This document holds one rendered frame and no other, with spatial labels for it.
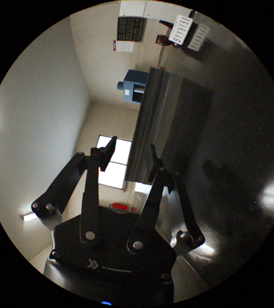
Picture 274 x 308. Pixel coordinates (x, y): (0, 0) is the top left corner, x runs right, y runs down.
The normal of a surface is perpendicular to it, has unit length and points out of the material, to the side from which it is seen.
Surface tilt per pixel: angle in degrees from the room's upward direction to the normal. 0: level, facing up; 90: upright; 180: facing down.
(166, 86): 90
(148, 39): 90
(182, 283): 0
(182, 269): 0
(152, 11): 90
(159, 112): 90
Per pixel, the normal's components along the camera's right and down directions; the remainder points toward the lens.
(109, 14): -0.19, 0.96
